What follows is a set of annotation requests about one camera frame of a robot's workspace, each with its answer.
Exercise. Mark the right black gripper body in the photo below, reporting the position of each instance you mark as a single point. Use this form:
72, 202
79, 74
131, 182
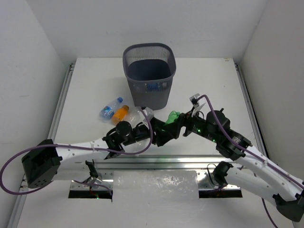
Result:
188, 121

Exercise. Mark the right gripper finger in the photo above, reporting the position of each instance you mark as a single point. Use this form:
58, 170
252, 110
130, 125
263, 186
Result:
180, 120
173, 129

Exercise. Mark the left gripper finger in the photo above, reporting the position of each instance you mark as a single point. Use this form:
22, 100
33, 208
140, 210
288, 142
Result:
158, 125
161, 138

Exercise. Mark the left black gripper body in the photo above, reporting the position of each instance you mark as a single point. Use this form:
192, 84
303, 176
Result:
154, 132

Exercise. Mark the green plastic bottle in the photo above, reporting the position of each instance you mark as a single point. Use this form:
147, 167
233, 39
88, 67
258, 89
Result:
173, 116

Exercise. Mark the clear bottle blue label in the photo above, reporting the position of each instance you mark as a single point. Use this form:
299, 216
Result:
156, 87

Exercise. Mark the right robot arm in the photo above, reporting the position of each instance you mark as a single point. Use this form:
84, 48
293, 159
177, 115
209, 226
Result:
271, 183

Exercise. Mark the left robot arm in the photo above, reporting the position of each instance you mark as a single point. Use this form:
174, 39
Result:
48, 161

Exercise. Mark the grey mesh waste bin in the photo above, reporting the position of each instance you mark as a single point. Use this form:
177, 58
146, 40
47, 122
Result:
149, 63

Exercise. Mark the clear bottle white cap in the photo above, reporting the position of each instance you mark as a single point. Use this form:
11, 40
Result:
135, 116

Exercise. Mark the clear bottle dark green label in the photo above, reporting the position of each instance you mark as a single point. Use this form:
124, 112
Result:
141, 146

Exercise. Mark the orange juice bottle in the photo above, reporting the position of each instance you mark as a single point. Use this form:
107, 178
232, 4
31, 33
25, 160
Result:
120, 114

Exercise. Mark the clear bottle colourful label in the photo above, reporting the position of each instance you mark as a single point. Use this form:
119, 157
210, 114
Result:
110, 109

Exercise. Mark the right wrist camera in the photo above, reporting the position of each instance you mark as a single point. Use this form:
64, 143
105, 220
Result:
196, 107

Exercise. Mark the right aluminium side rail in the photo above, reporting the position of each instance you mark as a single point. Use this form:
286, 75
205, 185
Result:
258, 138

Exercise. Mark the aluminium side rail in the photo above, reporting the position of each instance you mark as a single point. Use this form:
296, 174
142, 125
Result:
60, 104
258, 138

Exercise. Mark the aluminium front rail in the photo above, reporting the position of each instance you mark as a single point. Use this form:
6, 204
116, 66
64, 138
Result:
202, 165

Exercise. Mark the left aluminium side rail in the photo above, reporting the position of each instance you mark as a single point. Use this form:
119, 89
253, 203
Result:
60, 104

